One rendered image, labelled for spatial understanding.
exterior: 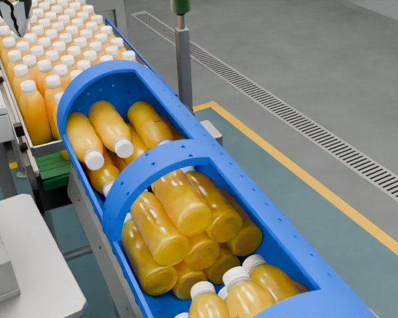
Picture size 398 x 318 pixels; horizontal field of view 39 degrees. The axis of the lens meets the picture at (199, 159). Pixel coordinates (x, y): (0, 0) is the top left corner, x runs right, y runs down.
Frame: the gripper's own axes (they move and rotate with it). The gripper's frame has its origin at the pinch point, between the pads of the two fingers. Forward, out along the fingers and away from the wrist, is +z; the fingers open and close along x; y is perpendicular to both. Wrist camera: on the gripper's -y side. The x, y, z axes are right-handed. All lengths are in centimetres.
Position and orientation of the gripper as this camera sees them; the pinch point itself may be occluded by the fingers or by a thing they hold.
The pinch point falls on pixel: (18, 33)
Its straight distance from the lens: 141.1
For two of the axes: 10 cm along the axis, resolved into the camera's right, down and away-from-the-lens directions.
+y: 1.5, -5.7, 8.1
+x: -9.9, -0.6, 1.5
